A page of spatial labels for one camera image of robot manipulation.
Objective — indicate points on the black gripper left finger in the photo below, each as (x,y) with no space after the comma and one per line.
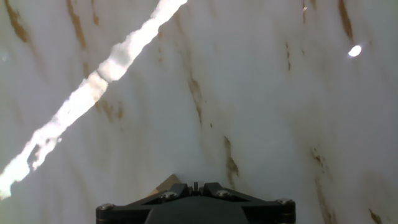
(124,213)

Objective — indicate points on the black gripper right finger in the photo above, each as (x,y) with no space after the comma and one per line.
(270,213)

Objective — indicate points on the wooden cube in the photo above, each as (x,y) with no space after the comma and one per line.
(168,185)

